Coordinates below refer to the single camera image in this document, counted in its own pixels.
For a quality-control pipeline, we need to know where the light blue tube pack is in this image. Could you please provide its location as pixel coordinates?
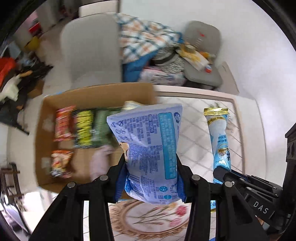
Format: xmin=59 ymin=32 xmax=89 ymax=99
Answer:
xmin=203 ymin=107 xmax=232 ymax=214

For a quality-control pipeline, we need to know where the orange cartoon snack bag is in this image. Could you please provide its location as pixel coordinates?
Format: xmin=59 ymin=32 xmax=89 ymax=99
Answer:
xmin=50 ymin=150 xmax=74 ymax=179

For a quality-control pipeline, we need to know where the blue white wipes bag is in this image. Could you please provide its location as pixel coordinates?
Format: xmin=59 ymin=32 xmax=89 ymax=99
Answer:
xmin=106 ymin=103 xmax=183 ymax=204

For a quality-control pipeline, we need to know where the green wipes pack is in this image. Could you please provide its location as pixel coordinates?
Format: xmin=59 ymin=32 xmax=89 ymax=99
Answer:
xmin=92 ymin=108 xmax=121 ymax=148

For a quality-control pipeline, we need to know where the red snack bag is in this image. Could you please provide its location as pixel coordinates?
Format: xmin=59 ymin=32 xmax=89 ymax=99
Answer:
xmin=54 ymin=105 xmax=76 ymax=142

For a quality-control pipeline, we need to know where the black shoe shine wipes pack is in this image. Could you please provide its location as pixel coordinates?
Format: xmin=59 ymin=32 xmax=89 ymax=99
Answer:
xmin=73 ymin=109 xmax=94 ymax=148

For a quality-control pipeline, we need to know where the yellow blue tissue pack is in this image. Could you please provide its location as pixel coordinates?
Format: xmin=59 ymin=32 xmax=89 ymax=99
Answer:
xmin=122 ymin=100 xmax=144 ymax=110

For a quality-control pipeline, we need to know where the lilac cloth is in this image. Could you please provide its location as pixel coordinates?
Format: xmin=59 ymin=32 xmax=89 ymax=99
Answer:
xmin=89 ymin=145 xmax=114 ymax=181

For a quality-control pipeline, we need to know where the wooden stool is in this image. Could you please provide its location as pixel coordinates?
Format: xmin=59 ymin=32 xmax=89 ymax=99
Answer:
xmin=1 ymin=162 xmax=24 ymax=209

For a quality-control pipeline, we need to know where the cardboard box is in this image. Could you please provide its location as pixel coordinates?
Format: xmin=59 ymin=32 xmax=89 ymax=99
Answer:
xmin=35 ymin=83 xmax=157 ymax=193

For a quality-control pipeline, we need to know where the yellow snack bag on seat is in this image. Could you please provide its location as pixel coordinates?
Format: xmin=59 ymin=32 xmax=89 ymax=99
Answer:
xmin=176 ymin=44 xmax=216 ymax=73

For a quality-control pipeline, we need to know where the pink floral bedding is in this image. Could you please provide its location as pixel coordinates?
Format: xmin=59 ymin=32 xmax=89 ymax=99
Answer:
xmin=138 ymin=67 xmax=186 ymax=86

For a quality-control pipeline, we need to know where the black tripod pile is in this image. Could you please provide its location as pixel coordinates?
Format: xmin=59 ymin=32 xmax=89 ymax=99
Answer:
xmin=1 ymin=62 xmax=53 ymax=135

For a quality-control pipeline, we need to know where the striped black white basket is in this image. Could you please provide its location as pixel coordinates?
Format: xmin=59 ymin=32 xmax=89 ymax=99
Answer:
xmin=149 ymin=46 xmax=185 ymax=74

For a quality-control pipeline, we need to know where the grey floor seat cushion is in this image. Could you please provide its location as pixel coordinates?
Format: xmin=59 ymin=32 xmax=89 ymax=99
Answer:
xmin=184 ymin=21 xmax=222 ymax=89

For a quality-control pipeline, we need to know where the white goose plush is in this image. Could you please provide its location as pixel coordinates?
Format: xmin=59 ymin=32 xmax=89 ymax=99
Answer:
xmin=0 ymin=70 xmax=33 ymax=102

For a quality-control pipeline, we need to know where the plaid blanket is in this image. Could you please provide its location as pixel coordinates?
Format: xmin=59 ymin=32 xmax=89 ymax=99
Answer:
xmin=113 ymin=12 xmax=183 ymax=82

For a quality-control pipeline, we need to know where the red plastic bag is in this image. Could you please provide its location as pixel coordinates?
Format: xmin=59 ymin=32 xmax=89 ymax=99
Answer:
xmin=0 ymin=57 xmax=16 ymax=86

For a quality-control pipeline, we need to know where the grey chair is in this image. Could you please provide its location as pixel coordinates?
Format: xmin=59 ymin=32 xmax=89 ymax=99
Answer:
xmin=60 ymin=14 xmax=122 ymax=89

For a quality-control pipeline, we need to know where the yellow bin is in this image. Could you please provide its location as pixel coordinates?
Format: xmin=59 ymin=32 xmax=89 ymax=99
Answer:
xmin=25 ymin=36 xmax=41 ymax=52

